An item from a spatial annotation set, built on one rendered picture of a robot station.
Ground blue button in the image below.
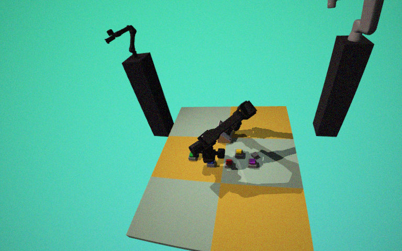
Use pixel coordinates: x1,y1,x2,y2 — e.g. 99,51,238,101
207,160,216,167

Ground red button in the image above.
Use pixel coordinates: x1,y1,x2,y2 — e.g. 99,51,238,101
225,159,233,168

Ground purple button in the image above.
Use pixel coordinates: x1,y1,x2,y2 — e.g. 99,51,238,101
248,158,256,168

